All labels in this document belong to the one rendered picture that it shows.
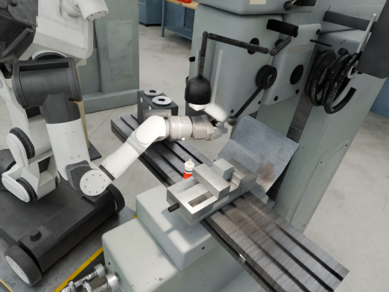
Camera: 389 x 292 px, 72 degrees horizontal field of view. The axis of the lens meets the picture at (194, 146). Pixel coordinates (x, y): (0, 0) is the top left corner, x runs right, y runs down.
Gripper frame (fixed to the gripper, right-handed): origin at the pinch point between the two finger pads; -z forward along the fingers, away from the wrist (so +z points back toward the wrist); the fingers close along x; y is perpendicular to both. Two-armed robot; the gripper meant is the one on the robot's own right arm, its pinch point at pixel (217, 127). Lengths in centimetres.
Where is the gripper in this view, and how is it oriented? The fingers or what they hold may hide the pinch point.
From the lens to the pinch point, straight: 98.9
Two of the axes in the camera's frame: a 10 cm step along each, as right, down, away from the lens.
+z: -9.6, 0.5, -2.7
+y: -1.1, 8.1, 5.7
